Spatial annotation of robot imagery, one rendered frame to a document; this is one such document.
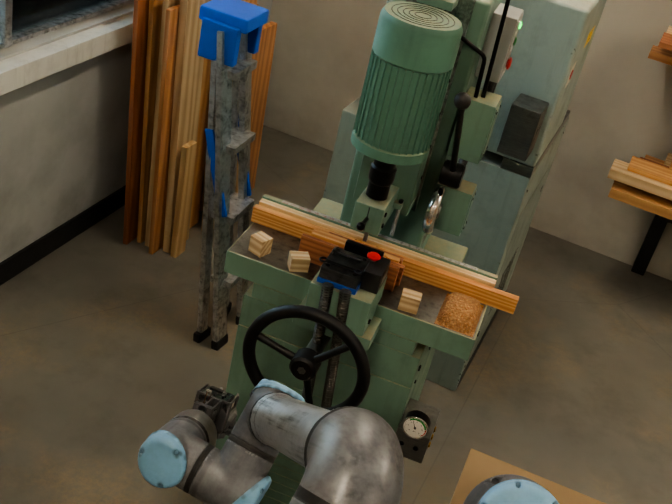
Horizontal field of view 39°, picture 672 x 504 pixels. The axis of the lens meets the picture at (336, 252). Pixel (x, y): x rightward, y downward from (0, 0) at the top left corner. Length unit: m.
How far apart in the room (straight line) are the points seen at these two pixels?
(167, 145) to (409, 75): 1.76
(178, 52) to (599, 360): 2.00
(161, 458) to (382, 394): 0.75
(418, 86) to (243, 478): 0.87
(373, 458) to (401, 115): 1.05
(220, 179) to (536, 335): 1.52
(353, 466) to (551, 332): 2.90
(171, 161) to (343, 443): 2.60
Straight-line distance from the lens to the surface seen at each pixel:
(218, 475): 1.63
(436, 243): 2.61
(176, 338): 3.35
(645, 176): 3.99
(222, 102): 2.91
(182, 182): 3.59
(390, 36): 1.96
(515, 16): 2.27
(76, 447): 2.93
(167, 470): 1.64
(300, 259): 2.13
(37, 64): 3.17
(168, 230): 3.73
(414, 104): 1.99
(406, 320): 2.11
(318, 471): 1.08
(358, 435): 1.10
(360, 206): 2.14
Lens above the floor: 2.07
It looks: 31 degrees down
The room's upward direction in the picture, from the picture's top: 14 degrees clockwise
